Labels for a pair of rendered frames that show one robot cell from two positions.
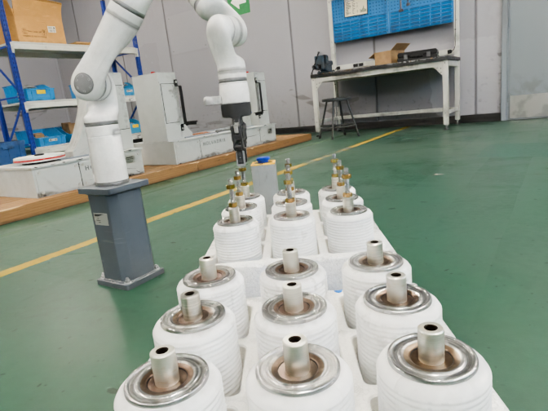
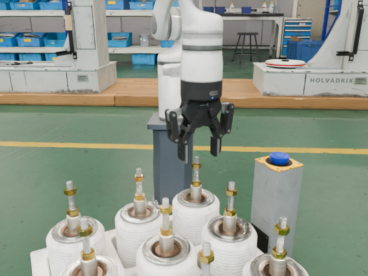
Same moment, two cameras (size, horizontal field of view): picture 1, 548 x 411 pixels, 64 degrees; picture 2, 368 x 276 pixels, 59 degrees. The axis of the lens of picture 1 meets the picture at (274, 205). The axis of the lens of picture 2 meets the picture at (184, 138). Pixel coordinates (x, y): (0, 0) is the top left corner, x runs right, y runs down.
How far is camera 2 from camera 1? 0.91 m
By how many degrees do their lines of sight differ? 57
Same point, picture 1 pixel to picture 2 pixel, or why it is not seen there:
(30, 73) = not seen: outside the picture
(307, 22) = not seen: outside the picture
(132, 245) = (165, 177)
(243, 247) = (51, 264)
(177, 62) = not seen: outside the picture
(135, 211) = (174, 150)
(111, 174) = (162, 111)
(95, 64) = (157, 6)
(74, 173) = (299, 82)
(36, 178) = (265, 79)
